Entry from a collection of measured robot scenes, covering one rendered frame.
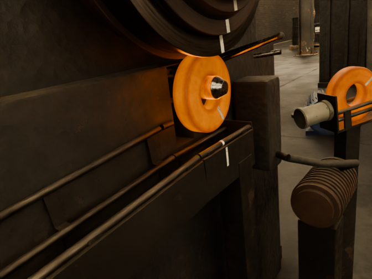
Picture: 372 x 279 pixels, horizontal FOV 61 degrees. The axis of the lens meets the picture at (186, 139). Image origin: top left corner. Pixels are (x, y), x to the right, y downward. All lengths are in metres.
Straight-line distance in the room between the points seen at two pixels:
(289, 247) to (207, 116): 1.00
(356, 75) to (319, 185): 0.33
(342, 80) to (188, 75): 0.53
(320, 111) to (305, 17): 8.59
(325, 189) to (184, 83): 0.47
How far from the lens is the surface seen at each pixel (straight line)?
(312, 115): 0.92
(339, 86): 0.97
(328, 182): 0.88
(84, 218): 0.50
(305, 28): 9.50
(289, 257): 1.46
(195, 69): 0.58
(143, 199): 0.48
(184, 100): 0.56
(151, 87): 0.60
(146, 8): 0.47
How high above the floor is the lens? 0.92
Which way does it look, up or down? 18 degrees down
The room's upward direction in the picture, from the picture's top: 7 degrees counter-clockwise
